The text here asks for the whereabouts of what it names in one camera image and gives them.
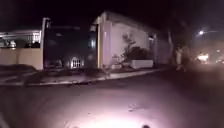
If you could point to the pale concrete kerb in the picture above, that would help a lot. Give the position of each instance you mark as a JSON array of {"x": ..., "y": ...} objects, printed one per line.
[{"x": 126, "y": 74}]

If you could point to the bush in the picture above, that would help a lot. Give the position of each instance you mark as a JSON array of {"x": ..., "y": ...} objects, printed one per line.
[{"x": 135, "y": 53}]

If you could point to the white building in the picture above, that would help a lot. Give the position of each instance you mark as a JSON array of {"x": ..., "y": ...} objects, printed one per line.
[{"x": 115, "y": 36}]

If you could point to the white planter box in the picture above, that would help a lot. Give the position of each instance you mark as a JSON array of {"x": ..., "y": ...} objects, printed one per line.
[{"x": 141, "y": 63}]

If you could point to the grey asphalt road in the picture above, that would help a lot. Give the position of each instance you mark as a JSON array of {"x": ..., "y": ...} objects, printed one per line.
[{"x": 110, "y": 96}]

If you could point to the concrete pavement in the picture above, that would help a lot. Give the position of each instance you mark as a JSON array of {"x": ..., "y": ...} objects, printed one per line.
[{"x": 66, "y": 77}]

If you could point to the dark metal gate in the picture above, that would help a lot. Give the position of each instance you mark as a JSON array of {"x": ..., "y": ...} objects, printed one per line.
[{"x": 66, "y": 43}]

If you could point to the tree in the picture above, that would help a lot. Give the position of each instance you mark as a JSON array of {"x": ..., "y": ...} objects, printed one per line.
[{"x": 180, "y": 56}]

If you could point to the robot's own part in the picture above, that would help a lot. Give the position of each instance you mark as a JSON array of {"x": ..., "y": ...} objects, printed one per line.
[{"x": 145, "y": 126}]

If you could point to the street lamp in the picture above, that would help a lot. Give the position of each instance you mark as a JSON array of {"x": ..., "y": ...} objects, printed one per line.
[{"x": 201, "y": 32}]

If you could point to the pale house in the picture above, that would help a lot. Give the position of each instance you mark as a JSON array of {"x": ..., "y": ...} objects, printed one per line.
[{"x": 20, "y": 34}]

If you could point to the beige boundary wall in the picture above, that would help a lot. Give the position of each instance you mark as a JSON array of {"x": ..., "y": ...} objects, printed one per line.
[{"x": 23, "y": 57}]

